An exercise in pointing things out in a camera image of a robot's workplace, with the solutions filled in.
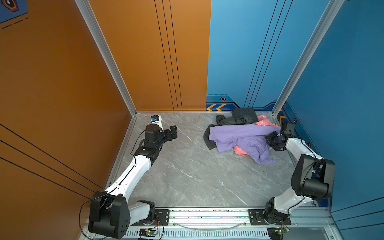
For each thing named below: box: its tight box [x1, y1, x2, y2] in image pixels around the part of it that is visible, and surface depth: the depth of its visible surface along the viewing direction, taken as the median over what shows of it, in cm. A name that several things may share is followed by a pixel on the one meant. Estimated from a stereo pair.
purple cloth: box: [208, 124, 281, 165], surface depth 93 cm
